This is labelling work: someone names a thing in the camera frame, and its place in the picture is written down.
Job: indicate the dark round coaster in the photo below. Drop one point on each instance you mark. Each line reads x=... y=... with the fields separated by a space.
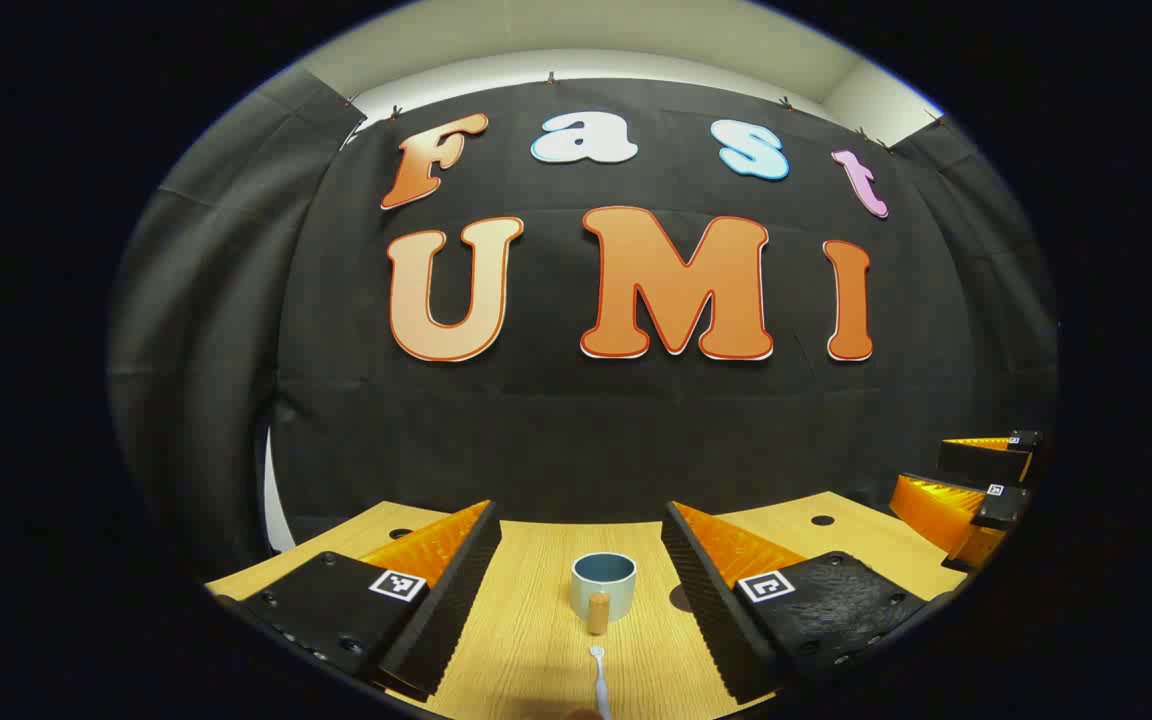
x=681 y=600

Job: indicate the white toothbrush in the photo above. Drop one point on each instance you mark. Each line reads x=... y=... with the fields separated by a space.
x=600 y=685

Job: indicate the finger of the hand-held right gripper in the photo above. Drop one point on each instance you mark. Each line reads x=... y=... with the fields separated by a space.
x=986 y=460
x=936 y=510

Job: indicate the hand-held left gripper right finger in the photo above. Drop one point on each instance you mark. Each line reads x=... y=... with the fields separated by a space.
x=701 y=600

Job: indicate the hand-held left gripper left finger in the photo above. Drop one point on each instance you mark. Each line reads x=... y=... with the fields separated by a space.
x=456 y=600

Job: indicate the wooden desktop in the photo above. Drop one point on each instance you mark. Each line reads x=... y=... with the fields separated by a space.
x=536 y=640

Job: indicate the black backdrop cloth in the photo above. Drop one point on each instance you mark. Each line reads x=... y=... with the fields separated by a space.
x=556 y=430

